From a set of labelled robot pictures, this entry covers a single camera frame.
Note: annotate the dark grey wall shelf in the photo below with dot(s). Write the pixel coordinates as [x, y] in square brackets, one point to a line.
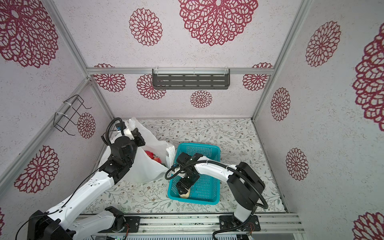
[191, 80]

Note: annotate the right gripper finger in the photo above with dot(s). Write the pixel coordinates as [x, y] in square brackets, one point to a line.
[181, 188]
[189, 184]

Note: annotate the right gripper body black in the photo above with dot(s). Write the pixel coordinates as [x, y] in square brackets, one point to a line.
[187, 176]

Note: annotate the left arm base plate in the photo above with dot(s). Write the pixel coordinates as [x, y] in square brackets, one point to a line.
[132, 223]

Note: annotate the white plastic bag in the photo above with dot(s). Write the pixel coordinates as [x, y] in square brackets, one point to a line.
[144, 169]

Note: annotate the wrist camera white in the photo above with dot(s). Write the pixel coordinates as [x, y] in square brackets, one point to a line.
[123, 127]
[176, 168]

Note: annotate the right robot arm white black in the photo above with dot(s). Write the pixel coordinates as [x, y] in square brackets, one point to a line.
[245, 185]

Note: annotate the teal plastic basket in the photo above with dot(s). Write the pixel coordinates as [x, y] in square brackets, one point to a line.
[206, 191]

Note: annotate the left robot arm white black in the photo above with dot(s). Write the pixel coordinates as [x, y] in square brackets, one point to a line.
[60, 222]

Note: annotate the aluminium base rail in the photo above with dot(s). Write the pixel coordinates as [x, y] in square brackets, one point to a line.
[207, 223]

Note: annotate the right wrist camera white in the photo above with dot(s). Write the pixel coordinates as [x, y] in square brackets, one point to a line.
[176, 168]

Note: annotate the red dragon fruit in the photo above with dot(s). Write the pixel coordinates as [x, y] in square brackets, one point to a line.
[153, 157]

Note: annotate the black wire wall rack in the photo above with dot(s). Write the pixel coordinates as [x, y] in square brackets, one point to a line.
[66, 117]

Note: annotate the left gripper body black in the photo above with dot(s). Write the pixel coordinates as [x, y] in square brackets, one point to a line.
[132, 156]

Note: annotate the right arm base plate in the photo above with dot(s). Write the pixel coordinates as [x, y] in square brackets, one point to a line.
[230, 223]

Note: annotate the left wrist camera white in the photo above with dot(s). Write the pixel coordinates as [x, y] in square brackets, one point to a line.
[123, 127]

